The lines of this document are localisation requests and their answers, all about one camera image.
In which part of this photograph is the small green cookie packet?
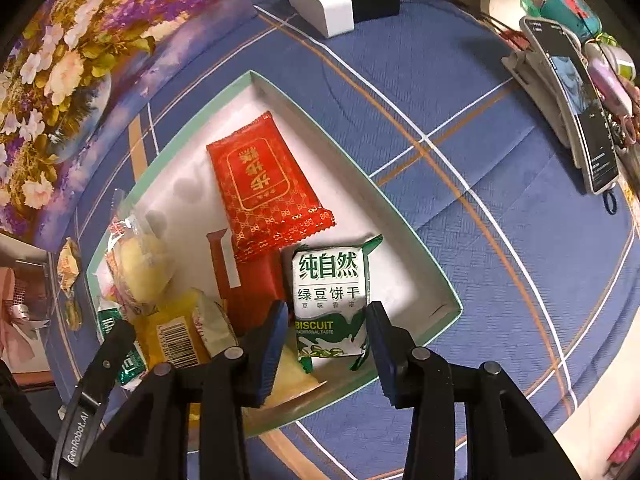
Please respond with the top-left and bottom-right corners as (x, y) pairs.
(64, 298), (82, 332)

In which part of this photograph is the yellow cake clear packet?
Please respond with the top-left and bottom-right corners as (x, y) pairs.
(131, 289), (210, 370)

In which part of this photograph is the yellow jelly cup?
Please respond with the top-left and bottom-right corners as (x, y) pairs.
(262, 346), (324, 408)

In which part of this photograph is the beige cracker packet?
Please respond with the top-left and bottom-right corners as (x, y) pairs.
(56, 237), (80, 297)

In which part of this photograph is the white bun clear packet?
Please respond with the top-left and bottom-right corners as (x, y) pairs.
(105, 188), (175, 316)

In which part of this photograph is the dark red snack box packet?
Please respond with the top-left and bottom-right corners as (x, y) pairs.
(206, 229), (288, 337)

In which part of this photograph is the green white biscuit packet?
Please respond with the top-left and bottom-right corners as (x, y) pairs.
(292, 235), (383, 373)

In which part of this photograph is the long red biscuit packet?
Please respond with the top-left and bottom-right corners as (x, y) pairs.
(207, 112), (335, 262)

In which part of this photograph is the small green white candy packet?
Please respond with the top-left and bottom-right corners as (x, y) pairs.
(98, 307), (148, 392)

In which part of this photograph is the white pastry packet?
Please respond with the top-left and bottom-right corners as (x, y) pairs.
(192, 289), (238, 358)

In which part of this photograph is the pink flower bouquet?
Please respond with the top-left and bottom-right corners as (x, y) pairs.
(1, 260), (51, 374)

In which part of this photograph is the white teal-edged tray box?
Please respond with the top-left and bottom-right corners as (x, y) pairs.
(86, 69), (464, 441)

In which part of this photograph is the blue plaid tablecloth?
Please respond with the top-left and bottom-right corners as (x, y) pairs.
(44, 0), (637, 480)

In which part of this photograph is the white phone stand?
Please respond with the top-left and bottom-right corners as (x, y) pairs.
(501, 50), (582, 169)

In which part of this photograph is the floral oil painting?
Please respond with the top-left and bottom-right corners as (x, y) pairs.
(1, 0), (254, 250)

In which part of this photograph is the colourful clutter pile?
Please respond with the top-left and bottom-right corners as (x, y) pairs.
(582, 32), (639, 179)

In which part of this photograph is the teal round pouch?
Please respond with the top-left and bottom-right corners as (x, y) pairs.
(520, 0), (602, 42)

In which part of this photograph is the white rectangular device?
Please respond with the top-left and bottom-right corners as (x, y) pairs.
(288, 0), (355, 38)

